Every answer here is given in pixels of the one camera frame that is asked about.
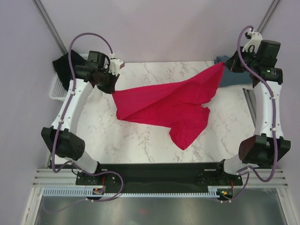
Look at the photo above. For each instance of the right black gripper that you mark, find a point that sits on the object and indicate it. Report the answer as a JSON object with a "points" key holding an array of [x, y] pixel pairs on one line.
{"points": [[233, 63]]}

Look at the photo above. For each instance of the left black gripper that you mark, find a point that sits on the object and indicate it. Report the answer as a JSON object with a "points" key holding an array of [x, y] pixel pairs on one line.
{"points": [[111, 89]]}

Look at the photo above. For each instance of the red t shirt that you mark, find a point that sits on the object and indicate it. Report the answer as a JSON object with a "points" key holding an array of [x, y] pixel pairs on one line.
{"points": [[179, 106]]}

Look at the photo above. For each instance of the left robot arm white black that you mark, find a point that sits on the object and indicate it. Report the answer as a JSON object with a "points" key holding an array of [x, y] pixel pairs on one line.
{"points": [[99, 70]]}

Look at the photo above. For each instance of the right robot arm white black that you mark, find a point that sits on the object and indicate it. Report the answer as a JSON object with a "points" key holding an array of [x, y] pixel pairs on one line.
{"points": [[267, 145]]}

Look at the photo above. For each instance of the blue folded t shirt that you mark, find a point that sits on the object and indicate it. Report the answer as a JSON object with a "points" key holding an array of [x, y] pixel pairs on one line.
{"points": [[235, 79]]}

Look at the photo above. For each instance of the black t shirt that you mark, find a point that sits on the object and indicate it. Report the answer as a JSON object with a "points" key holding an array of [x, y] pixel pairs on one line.
{"points": [[62, 68]]}

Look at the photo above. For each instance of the white perforated plastic basket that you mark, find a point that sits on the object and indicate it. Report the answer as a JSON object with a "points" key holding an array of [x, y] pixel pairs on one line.
{"points": [[57, 92]]}

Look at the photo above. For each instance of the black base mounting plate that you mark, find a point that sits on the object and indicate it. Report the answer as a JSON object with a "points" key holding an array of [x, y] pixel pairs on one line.
{"points": [[160, 177]]}

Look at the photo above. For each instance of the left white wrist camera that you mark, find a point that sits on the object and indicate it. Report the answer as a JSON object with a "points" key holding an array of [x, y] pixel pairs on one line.
{"points": [[116, 64]]}

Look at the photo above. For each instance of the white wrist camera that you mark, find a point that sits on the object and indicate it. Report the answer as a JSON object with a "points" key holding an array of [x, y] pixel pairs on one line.
{"points": [[254, 38], [116, 64]]}

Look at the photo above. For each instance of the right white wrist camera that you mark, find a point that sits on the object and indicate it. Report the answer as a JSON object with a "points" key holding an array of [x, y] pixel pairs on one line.
{"points": [[254, 38]]}

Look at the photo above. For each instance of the right aluminium corner rail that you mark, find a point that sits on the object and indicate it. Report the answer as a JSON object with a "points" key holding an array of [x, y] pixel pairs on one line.
{"points": [[268, 15]]}

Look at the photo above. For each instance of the aluminium corner rail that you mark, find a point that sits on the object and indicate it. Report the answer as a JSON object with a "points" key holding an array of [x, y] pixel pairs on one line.
{"points": [[50, 25], [268, 15]]}

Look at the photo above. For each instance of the left aluminium corner rail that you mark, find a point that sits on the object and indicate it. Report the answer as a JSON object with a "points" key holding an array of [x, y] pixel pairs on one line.
{"points": [[50, 25]]}

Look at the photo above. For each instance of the light blue cable duct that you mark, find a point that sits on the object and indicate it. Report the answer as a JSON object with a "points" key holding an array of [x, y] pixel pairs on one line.
{"points": [[89, 191]]}

